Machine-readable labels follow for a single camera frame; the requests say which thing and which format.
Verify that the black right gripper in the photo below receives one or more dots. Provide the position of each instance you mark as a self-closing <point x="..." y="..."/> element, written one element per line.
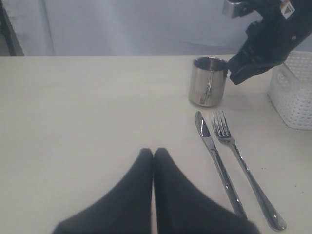
<point x="284" y="25"/>

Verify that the silver table knife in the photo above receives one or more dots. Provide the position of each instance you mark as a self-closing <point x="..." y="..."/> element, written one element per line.
<point x="206" y="137"/>

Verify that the shiny steel cup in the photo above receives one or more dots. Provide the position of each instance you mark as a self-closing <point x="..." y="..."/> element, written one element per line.
<point x="208" y="79"/>

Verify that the white perforated plastic basket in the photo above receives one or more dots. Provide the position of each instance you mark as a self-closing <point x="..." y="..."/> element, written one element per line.
<point x="290" y="90"/>

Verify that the silver fork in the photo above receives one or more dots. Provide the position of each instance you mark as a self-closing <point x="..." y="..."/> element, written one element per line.
<point x="223" y="134"/>

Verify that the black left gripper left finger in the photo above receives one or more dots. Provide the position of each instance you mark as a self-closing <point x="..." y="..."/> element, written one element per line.
<point x="125" y="209"/>

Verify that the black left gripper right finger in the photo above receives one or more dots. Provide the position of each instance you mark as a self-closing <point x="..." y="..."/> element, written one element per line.
<point x="181" y="208"/>

